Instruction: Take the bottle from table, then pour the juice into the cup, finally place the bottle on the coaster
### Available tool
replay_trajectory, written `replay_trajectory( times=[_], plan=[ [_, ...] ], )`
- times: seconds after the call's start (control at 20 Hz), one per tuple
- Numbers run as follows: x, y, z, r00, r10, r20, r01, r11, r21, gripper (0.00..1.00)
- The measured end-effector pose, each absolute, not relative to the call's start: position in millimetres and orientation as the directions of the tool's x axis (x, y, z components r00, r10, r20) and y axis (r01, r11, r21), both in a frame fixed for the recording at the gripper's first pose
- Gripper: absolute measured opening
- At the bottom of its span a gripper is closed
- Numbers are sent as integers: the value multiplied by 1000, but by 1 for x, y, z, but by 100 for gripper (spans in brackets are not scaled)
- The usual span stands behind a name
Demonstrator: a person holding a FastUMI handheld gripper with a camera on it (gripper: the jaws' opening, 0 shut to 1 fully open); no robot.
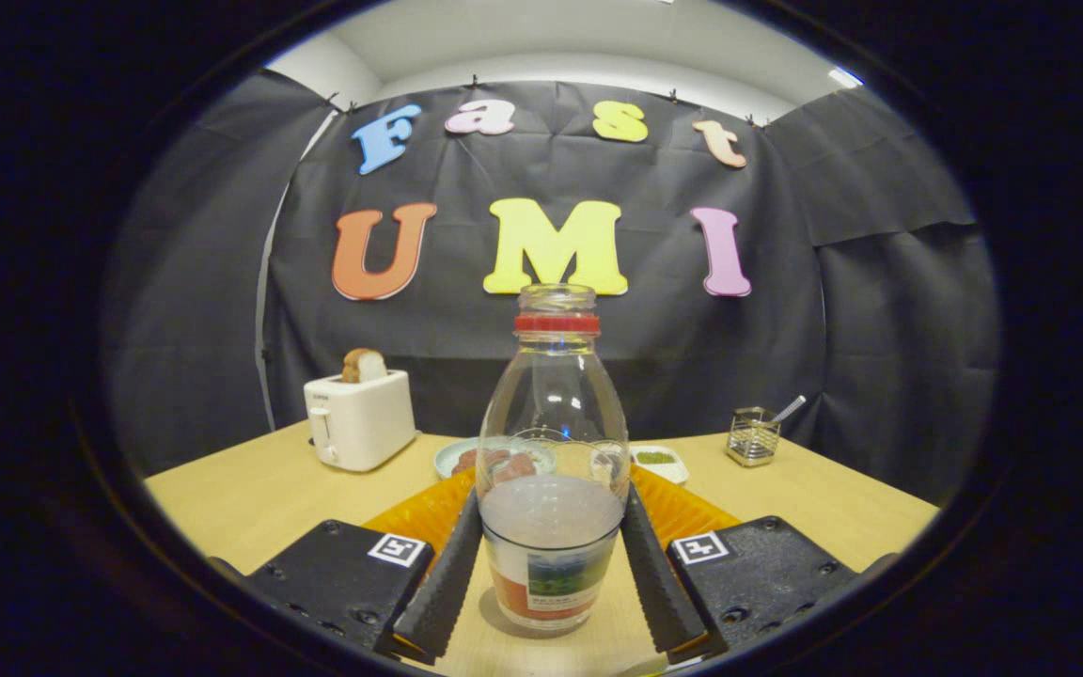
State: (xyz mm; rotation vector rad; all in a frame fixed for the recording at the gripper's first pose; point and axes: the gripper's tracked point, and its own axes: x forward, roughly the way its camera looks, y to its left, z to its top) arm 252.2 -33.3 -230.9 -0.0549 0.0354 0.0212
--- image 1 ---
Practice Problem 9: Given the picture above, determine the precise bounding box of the black backdrop cloth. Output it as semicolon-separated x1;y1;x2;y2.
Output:
104;68;1003;504

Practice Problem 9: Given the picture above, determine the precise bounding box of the pale green plate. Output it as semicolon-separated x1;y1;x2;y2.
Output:
434;436;557;482

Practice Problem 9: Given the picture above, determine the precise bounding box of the wire mesh utensil holder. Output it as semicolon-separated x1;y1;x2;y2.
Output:
726;406;782;468

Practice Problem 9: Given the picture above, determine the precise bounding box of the wooden table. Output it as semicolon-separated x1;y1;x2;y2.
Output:
144;420;940;677

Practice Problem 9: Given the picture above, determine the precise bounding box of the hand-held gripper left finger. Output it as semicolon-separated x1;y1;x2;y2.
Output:
245;468;486;659

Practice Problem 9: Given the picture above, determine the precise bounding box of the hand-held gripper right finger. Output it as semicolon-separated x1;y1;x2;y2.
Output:
622;465;860;656

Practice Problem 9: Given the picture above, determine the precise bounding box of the clear plastic bottle red ring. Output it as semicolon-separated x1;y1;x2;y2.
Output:
476;284;632;633

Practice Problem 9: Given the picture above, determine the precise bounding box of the bread slice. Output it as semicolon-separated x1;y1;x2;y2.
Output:
342;348;389;384

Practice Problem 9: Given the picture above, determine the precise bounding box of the white divided condiment dish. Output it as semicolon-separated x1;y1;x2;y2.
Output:
629;444;690;486

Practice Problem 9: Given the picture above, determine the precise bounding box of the white toaster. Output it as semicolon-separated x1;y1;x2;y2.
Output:
304;370;418;473

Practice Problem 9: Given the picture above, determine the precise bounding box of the cloudy white juice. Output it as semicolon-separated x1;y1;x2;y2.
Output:
480;475;625;565

